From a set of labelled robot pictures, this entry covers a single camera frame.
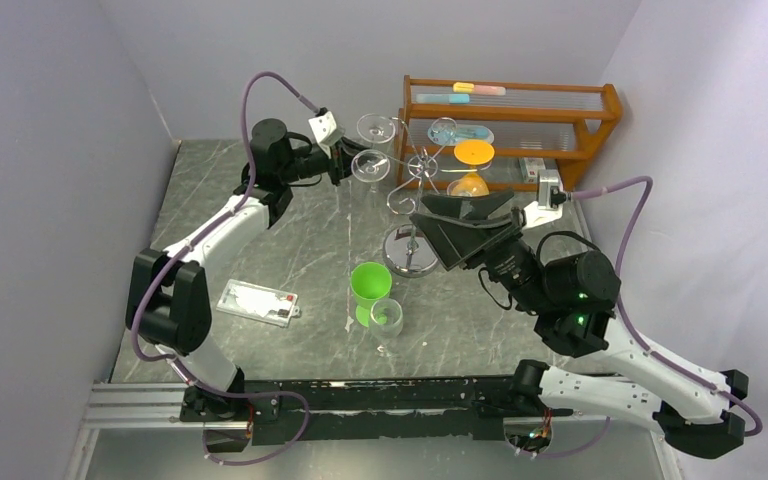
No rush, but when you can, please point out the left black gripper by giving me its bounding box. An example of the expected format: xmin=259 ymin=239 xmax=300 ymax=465
xmin=283 ymin=141 xmax=380 ymax=190

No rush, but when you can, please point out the clear wine glass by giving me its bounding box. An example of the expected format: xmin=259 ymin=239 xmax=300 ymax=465
xmin=351 ymin=149 xmax=391 ymax=193
xmin=368 ymin=298 xmax=403 ymax=357
xmin=356 ymin=113 xmax=397 ymax=146

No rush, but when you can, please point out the orange plastic wine glass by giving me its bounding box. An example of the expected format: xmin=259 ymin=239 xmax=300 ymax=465
xmin=447 ymin=139 xmax=495 ymax=197

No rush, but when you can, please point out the green plastic wine glass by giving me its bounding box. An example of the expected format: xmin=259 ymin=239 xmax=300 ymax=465
xmin=350 ymin=262 xmax=392 ymax=327

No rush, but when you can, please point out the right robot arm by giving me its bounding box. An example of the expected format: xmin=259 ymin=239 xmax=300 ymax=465
xmin=410 ymin=192 xmax=748 ymax=460

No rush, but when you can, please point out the chrome wine glass rack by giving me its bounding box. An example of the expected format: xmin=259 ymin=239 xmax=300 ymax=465
xmin=369 ymin=117 xmax=465 ymax=278

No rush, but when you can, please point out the wooden shelf rack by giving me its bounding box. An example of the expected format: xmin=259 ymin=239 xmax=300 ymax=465
xmin=398 ymin=76 xmax=623 ymax=192

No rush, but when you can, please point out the small white box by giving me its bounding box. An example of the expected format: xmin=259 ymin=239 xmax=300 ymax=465
xmin=518 ymin=157 xmax=546 ymax=184

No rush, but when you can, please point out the blue bar on shelf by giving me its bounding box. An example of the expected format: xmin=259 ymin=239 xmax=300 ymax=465
xmin=414 ymin=93 xmax=471 ymax=105

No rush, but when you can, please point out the blue oval plate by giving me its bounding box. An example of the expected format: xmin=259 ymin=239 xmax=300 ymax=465
xmin=427 ymin=124 xmax=495 ymax=147

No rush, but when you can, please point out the yellow pink eraser bar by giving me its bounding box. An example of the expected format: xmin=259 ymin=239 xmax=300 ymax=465
xmin=452 ymin=82 xmax=506 ymax=96

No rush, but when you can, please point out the clear plastic card case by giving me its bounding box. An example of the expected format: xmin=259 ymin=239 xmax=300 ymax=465
xmin=216 ymin=280 xmax=301 ymax=328

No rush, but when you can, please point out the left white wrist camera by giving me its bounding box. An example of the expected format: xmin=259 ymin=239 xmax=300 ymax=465
xmin=308 ymin=109 xmax=345 ymax=150

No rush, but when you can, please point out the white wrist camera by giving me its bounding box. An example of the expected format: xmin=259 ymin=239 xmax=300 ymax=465
xmin=308 ymin=109 xmax=345 ymax=150
xmin=523 ymin=169 xmax=569 ymax=229

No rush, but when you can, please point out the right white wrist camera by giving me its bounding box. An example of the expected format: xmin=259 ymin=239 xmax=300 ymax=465
xmin=523 ymin=169 xmax=569 ymax=229

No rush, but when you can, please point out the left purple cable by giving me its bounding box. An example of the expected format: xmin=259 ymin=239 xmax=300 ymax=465
xmin=130 ymin=71 xmax=322 ymax=399

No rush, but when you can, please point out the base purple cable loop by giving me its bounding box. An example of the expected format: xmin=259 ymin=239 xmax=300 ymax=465
xmin=200 ymin=390 xmax=311 ymax=467

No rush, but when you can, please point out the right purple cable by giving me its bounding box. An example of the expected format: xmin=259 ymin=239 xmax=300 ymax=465
xmin=559 ymin=176 xmax=763 ymax=439

